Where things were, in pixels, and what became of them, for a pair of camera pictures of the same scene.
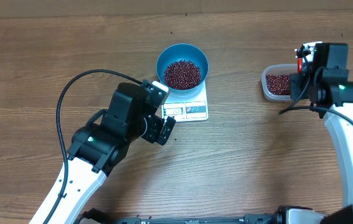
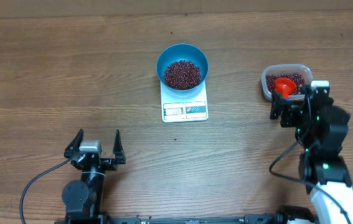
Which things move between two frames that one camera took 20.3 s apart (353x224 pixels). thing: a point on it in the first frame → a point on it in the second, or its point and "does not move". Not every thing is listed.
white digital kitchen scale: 187,109 does not move
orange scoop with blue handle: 300,65 → 285,85
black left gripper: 153,135 → 117,150
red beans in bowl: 182,74 does not move
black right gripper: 298,86 → 288,113
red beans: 279,84 does not move
